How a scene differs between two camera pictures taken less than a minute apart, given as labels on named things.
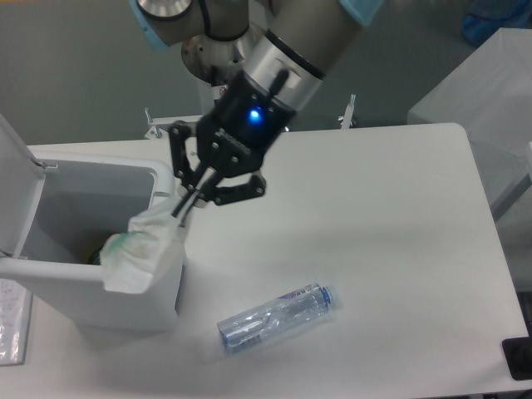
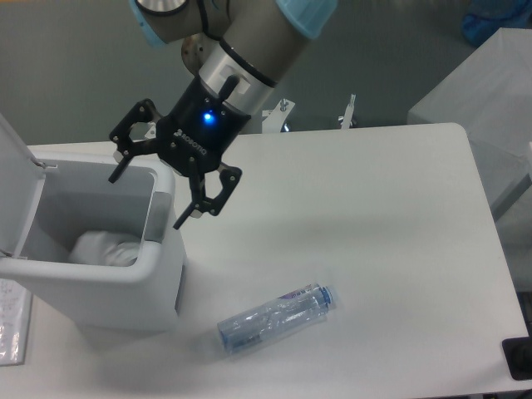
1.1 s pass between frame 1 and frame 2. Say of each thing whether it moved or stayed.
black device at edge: stayed
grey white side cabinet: stayed
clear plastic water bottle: stayed
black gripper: moved
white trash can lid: stayed
